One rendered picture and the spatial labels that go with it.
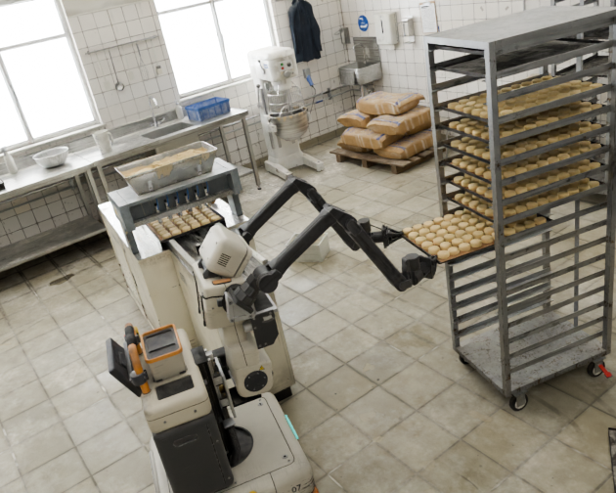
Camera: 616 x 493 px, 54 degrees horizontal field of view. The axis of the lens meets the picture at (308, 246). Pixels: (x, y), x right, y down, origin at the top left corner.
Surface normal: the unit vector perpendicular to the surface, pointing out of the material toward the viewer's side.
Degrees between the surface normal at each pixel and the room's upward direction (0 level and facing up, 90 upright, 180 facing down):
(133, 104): 90
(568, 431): 0
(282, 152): 90
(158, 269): 90
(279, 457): 0
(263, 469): 0
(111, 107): 90
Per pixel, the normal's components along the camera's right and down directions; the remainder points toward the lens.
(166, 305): 0.47, 0.30
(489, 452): -0.18, -0.89
